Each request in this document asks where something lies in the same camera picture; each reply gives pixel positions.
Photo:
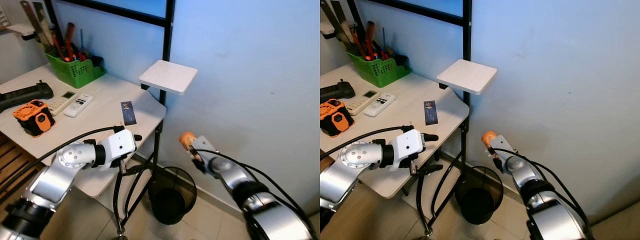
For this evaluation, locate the small orange object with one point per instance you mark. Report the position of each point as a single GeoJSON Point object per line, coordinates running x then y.
{"type": "Point", "coordinates": [186, 140]}
{"type": "Point", "coordinates": [488, 138]}

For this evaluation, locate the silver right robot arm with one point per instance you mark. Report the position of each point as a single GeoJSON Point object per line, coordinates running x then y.
{"type": "Point", "coordinates": [227, 172]}
{"type": "Point", "coordinates": [522, 172]}

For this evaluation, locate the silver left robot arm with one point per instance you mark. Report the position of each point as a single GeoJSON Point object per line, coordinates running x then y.
{"type": "Point", "coordinates": [350, 165]}
{"type": "Point", "coordinates": [55, 180]}

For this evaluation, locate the dark printed card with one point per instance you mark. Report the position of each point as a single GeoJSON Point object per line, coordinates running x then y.
{"type": "Point", "coordinates": [128, 113]}
{"type": "Point", "coordinates": [431, 113]}

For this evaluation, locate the black wastebasket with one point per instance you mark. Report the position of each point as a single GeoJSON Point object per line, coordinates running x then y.
{"type": "Point", "coordinates": [170, 205]}
{"type": "Point", "coordinates": [477, 205]}

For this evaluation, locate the white remote control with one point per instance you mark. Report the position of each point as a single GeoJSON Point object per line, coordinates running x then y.
{"type": "Point", "coordinates": [78, 105]}
{"type": "Point", "coordinates": [380, 105]}

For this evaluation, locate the square white shelf board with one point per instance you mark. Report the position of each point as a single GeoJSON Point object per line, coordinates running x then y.
{"type": "Point", "coordinates": [167, 76]}
{"type": "Point", "coordinates": [466, 76]}

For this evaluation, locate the white remote with display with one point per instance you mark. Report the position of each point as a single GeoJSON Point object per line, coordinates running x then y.
{"type": "Point", "coordinates": [61, 102]}
{"type": "Point", "coordinates": [362, 102]}

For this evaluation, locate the green plastic basket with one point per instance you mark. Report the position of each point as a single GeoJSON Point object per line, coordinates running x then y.
{"type": "Point", "coordinates": [75, 72]}
{"type": "Point", "coordinates": [377, 71]}

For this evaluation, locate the orange and black device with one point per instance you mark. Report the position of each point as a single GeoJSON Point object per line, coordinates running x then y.
{"type": "Point", "coordinates": [35, 120]}
{"type": "Point", "coordinates": [337, 120]}

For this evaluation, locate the blue screwdriver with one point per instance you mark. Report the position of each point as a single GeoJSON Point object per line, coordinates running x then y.
{"type": "Point", "coordinates": [383, 40]}
{"type": "Point", "coordinates": [81, 42]}

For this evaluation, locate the brown wooden slats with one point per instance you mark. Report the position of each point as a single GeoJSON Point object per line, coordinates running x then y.
{"type": "Point", "coordinates": [12, 160]}

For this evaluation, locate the long metal ruler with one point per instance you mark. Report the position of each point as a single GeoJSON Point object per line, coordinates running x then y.
{"type": "Point", "coordinates": [32, 22]}
{"type": "Point", "coordinates": [336, 20]}

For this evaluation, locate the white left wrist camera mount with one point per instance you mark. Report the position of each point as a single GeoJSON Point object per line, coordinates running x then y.
{"type": "Point", "coordinates": [120, 142]}
{"type": "Point", "coordinates": [407, 145]}

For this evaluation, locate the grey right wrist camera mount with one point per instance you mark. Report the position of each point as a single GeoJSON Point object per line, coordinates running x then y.
{"type": "Point", "coordinates": [500, 143]}
{"type": "Point", "coordinates": [202, 145]}

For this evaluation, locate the white desk with black frame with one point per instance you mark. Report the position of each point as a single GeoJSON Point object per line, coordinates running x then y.
{"type": "Point", "coordinates": [100, 112]}
{"type": "Point", "coordinates": [400, 107]}

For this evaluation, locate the small white wall shelf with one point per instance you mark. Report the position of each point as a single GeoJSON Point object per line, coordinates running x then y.
{"type": "Point", "coordinates": [327, 27]}
{"type": "Point", "coordinates": [22, 29]}

